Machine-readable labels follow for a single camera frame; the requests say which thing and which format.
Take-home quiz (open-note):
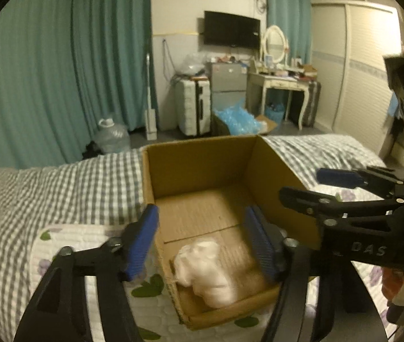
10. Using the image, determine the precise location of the cream cloth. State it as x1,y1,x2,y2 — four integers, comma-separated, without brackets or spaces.
174,238,238,309

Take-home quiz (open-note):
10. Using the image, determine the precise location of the white floral quilt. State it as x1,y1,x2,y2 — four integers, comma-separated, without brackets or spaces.
29,184,395,342

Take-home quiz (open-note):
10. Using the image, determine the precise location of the blue basket under table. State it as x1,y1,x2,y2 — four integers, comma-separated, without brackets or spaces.
265,103,285,125

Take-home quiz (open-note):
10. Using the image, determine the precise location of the brown cardboard box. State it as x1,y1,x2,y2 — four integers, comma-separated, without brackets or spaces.
142,136,320,330

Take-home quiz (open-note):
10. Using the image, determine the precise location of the grey checked bed sheet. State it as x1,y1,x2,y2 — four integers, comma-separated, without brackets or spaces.
0,134,385,341

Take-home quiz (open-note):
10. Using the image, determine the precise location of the white dressing table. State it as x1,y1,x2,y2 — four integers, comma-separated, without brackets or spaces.
245,71,310,130

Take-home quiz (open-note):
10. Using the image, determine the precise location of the white louvered wardrobe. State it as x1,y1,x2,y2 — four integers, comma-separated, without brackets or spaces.
311,0,401,157

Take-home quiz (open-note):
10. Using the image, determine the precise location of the silver mini fridge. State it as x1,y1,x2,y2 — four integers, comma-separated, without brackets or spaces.
207,63,247,111

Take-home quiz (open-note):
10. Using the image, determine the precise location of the white suitcase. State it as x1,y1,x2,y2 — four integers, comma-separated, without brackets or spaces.
174,78,211,137

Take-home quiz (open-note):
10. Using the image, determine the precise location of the white oval vanity mirror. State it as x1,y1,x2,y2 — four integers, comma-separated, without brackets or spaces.
261,25,289,68

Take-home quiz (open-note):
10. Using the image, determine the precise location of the clear water jug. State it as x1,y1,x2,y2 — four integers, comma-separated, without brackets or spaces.
93,118,131,154

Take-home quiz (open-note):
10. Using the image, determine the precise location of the clear plastic bag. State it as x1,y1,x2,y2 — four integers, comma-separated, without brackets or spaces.
177,52,207,76

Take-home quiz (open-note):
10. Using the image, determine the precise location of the narrow teal curtain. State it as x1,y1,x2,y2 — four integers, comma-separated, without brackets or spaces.
266,0,312,63

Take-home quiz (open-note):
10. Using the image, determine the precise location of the large teal curtain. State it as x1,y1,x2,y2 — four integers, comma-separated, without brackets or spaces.
0,0,152,168

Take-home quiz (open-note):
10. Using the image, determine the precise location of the black wall television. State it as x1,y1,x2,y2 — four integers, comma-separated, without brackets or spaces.
203,11,261,50

